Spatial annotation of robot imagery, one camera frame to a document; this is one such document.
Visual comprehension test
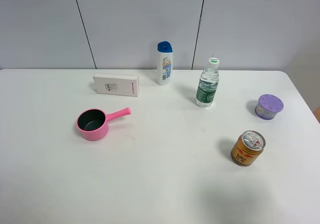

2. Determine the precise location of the white shampoo bottle blue cap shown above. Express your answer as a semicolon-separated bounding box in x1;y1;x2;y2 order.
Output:
157;41;173;85

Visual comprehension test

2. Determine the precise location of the gold energy drink can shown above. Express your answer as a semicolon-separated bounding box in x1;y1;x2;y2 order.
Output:
230;130;266;167

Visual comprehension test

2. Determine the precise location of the clear water bottle green label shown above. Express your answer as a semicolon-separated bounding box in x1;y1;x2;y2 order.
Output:
196;57;220;108

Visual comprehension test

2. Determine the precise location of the white rectangular cardboard box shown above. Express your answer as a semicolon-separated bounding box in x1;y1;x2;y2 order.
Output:
93;73;140;97

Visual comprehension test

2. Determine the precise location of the pink toy saucepan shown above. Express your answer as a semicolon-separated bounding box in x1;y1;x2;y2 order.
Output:
76;108;131;141

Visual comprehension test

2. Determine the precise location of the purple lidded round container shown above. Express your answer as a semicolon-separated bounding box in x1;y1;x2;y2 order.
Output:
254;94;284;120

